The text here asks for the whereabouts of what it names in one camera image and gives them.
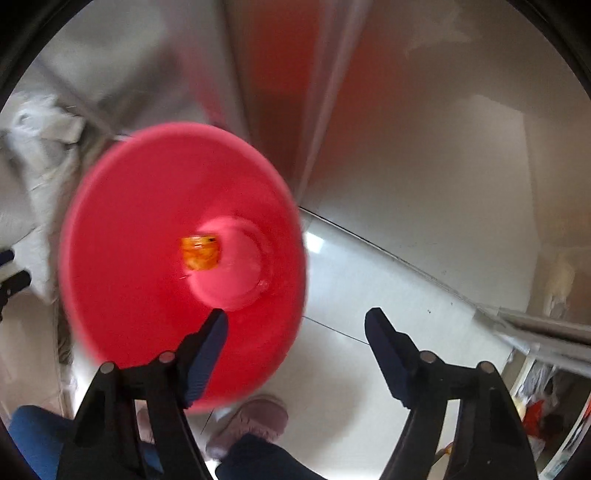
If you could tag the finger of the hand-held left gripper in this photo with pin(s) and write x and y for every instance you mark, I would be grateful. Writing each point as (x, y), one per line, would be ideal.
(16, 282)
(5, 256)

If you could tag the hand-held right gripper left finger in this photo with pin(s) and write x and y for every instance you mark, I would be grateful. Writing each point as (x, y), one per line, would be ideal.
(207, 355)

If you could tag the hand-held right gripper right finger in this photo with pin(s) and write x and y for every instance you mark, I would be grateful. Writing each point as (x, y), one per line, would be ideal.
(390, 355)

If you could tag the orange snack wrapper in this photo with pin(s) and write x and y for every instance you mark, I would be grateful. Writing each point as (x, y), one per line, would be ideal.
(201, 253)

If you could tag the red plastic bucket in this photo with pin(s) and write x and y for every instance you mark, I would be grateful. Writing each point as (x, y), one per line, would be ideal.
(138, 230)

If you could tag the pink slipper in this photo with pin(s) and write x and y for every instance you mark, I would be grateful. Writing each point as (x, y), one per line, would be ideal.
(251, 422)

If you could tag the white plastic bag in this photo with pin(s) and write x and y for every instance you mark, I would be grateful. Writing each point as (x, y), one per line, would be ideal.
(32, 124)

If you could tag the red plastic bag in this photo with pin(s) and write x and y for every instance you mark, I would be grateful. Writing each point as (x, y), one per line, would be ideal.
(538, 413)

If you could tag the grey metal rail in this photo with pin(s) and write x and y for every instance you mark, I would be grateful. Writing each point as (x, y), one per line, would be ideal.
(540, 330)

